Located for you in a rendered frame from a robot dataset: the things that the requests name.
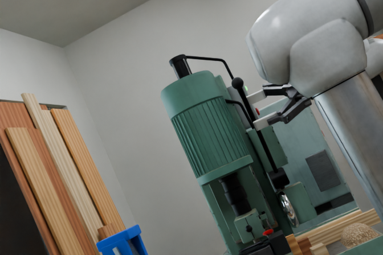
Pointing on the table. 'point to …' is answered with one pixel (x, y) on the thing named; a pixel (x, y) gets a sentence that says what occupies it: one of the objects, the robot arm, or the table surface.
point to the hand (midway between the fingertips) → (252, 112)
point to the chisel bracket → (253, 218)
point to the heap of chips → (357, 234)
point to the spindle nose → (235, 194)
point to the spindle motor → (205, 127)
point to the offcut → (319, 250)
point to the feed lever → (280, 179)
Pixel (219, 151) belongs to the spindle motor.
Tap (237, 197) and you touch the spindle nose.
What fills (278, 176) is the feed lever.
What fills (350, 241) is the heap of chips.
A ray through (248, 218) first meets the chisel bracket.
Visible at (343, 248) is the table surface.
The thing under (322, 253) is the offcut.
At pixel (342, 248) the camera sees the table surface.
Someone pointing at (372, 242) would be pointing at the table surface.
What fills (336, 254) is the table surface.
